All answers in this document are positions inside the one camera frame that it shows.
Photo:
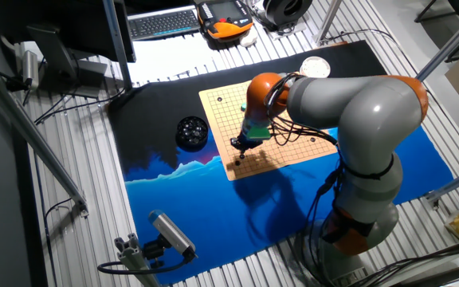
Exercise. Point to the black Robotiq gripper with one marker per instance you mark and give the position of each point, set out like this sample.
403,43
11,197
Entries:
243,142

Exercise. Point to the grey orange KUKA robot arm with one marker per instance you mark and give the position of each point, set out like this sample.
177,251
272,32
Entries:
369,115

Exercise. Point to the tan go board sheet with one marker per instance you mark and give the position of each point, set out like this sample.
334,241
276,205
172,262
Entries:
221,115

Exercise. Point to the black round stone bowl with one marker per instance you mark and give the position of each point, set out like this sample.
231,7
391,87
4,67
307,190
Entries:
191,147

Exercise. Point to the blue black printed mat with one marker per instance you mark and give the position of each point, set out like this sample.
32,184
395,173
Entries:
213,207

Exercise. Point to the white crumpled cloth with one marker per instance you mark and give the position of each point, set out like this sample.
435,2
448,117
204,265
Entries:
248,40

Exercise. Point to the white round stone bowl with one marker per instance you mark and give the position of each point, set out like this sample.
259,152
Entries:
315,67

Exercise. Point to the white paper sheet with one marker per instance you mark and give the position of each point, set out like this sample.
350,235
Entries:
173,56

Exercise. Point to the orange grey teach pendant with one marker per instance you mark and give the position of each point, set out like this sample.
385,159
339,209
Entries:
221,12

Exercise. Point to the black round drum device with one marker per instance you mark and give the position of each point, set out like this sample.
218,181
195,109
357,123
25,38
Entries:
281,14

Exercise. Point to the black computer keyboard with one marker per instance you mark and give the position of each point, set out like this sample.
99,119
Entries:
162,24

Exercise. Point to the short aluminium extrusion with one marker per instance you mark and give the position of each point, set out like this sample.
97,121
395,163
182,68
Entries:
134,259

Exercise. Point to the black computer monitor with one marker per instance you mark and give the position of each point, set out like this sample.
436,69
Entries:
74,24

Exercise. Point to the silver cylindrical device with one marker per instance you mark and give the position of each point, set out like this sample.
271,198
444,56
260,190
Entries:
30,69

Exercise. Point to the black flat bar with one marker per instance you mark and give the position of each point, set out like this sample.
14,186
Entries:
440,279

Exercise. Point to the silver depth camera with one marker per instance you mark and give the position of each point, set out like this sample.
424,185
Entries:
171,233

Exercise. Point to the grey metal base plate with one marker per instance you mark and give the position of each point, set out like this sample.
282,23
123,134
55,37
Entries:
289,32

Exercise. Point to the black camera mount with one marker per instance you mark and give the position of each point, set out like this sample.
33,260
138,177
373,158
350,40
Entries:
154,251

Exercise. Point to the aluminium frame post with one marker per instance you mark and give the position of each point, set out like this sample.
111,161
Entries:
116,40
329,16

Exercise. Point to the aluminium frame rail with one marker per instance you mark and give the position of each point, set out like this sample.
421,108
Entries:
34,137
456,182
444,51

